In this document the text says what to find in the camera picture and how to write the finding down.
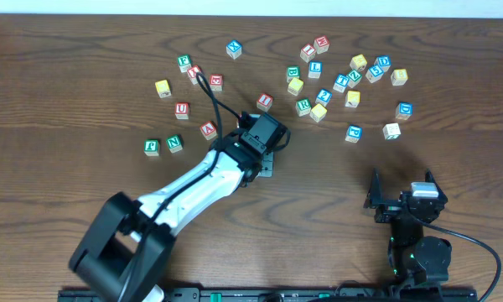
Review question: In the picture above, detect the green N block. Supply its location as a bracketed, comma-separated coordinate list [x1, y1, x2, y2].
[165, 134, 183, 154]

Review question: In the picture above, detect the red W block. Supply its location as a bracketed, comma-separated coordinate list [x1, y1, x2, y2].
[314, 35, 330, 55]

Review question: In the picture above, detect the red X block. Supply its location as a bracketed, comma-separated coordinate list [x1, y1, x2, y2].
[186, 65, 202, 85]

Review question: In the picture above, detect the red U block left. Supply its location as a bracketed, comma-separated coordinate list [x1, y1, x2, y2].
[174, 102, 190, 120]

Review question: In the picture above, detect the green R block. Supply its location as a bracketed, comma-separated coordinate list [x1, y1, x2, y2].
[295, 98, 311, 117]

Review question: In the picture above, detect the blue T block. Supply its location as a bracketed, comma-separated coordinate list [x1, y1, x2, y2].
[333, 74, 349, 93]

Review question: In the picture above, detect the yellow block top right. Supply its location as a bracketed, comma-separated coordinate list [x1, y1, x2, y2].
[350, 54, 367, 71]

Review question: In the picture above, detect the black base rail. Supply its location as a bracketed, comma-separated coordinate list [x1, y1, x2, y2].
[57, 286, 479, 302]

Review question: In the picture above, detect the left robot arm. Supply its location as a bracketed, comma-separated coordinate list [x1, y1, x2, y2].
[69, 112, 290, 301]

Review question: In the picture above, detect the yellow 8 block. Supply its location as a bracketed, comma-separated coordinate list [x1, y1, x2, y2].
[391, 69, 408, 86]

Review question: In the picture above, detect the yellow block near B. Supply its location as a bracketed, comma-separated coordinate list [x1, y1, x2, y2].
[288, 78, 303, 96]

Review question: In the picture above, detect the blue d block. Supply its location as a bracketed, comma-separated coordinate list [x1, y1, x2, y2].
[395, 102, 413, 120]
[374, 55, 392, 72]

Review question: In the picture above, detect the red E block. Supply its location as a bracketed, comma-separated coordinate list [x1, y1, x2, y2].
[210, 74, 224, 91]

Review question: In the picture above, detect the green F block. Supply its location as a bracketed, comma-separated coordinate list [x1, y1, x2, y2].
[177, 55, 192, 73]

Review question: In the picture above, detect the red i block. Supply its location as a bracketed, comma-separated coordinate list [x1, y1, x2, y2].
[300, 44, 316, 63]
[257, 93, 273, 112]

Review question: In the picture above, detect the plain wooden block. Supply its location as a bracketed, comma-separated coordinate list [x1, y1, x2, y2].
[382, 122, 401, 140]

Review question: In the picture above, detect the red I block top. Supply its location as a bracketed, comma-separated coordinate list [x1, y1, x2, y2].
[300, 44, 316, 63]

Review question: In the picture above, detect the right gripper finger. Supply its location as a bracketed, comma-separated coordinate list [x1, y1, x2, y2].
[425, 169, 446, 199]
[366, 169, 382, 202]

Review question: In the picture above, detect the blue P block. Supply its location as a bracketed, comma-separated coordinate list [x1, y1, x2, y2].
[345, 125, 362, 143]

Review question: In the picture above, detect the blue X block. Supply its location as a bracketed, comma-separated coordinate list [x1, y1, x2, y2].
[226, 40, 242, 60]

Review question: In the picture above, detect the yellow block far left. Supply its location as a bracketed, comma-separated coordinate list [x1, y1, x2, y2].
[155, 80, 171, 98]

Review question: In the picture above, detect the blue D block top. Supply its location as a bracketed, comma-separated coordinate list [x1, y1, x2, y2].
[374, 55, 392, 72]

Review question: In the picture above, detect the yellow block mid right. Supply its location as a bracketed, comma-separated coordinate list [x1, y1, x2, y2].
[345, 91, 360, 108]

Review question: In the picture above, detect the red A block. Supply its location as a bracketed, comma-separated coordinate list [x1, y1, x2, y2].
[200, 122, 217, 140]

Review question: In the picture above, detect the green J block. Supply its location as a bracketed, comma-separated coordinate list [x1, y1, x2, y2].
[143, 139, 160, 157]

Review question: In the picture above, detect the yellow block near R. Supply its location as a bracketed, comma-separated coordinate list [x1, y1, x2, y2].
[309, 103, 327, 122]

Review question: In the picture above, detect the red I block centre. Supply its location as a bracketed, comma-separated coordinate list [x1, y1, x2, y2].
[257, 93, 273, 112]

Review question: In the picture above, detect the green B block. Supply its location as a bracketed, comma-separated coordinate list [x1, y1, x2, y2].
[286, 65, 300, 82]

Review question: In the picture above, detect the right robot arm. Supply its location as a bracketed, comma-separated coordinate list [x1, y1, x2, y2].
[364, 169, 452, 301]

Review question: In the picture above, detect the green Z block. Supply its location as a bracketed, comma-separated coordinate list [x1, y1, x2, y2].
[347, 70, 362, 88]

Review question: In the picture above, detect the blue 5 block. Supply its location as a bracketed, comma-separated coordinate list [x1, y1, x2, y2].
[366, 65, 384, 83]

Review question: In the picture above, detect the blue L block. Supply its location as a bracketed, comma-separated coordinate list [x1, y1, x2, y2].
[308, 61, 323, 79]

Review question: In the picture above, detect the blue D block right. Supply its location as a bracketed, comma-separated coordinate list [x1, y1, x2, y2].
[395, 102, 413, 120]

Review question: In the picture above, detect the blue 2 block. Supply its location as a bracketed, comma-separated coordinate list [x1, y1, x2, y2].
[315, 89, 332, 107]

